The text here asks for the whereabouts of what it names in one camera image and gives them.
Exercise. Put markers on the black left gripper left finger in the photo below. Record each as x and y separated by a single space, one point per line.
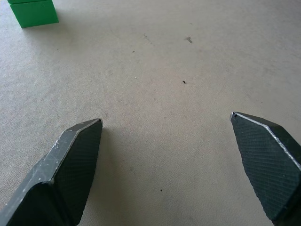
61 174

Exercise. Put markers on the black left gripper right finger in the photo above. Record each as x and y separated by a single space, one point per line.
268 164

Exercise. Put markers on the green block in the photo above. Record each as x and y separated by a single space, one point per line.
34 13

